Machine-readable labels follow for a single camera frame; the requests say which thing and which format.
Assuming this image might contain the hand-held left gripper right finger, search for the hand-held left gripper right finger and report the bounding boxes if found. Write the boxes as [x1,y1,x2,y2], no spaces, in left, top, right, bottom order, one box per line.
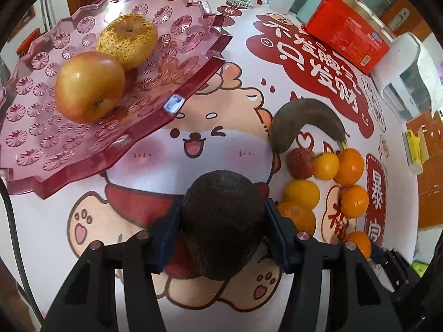
[265,198,404,332]

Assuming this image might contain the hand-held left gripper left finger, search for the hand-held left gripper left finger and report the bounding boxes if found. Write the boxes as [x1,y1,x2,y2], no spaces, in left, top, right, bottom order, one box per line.
[42,202,184,332]

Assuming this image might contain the dark avocado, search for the dark avocado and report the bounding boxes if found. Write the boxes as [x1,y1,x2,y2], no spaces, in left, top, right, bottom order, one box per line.
[182,170,269,281]

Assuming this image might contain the blackened banana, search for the blackened banana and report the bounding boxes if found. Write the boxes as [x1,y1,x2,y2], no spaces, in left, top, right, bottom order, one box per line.
[268,98,348,154]

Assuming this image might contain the red yellow apple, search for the red yellow apple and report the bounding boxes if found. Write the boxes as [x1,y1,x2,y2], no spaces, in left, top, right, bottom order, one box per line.
[53,51,126,124]

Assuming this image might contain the pink plastic fruit plate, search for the pink plastic fruit plate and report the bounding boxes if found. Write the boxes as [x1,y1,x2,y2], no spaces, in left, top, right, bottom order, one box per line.
[0,0,233,199]

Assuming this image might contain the yellow russet pear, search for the yellow russet pear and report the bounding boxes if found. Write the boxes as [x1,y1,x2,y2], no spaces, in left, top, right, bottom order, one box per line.
[96,13,158,71]

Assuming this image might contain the small red lychee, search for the small red lychee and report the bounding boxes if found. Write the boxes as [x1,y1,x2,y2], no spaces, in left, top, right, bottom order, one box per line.
[286,147,316,180]

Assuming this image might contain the small yellow kumquat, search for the small yellow kumquat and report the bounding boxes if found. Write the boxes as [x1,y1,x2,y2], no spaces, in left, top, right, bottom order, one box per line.
[313,151,340,180]

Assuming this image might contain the wooden side cabinet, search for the wooden side cabinet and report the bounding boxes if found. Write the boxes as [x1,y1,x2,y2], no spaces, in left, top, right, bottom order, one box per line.
[405,109,443,230]

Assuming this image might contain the cartoon printed table cover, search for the cartoon printed table cover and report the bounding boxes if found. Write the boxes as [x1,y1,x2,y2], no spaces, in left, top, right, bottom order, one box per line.
[0,0,430,332]

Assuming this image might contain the yellow small open box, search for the yellow small open box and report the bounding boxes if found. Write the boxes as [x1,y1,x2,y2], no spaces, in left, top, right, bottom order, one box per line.
[403,124,430,175]

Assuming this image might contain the white tissue dispenser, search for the white tissue dispenser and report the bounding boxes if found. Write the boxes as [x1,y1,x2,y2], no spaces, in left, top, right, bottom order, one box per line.
[381,32,443,123]

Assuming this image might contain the red pack of bottles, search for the red pack of bottles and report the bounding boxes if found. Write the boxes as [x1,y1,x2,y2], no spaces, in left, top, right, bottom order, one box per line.
[301,0,398,76]

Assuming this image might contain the teal round container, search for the teal round container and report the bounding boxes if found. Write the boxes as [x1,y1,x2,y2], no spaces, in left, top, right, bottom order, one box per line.
[289,0,323,25]

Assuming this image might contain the red-lid dark jar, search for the red-lid dark jar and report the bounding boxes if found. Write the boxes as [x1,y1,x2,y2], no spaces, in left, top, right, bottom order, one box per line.
[16,28,40,56]

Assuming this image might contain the black cable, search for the black cable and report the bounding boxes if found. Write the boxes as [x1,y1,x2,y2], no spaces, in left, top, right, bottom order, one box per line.
[0,178,37,307]

